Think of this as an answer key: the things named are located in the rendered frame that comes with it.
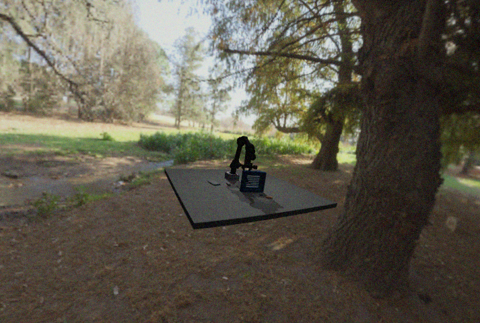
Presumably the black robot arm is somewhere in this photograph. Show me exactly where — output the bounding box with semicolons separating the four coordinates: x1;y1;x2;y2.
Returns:
230;136;256;174

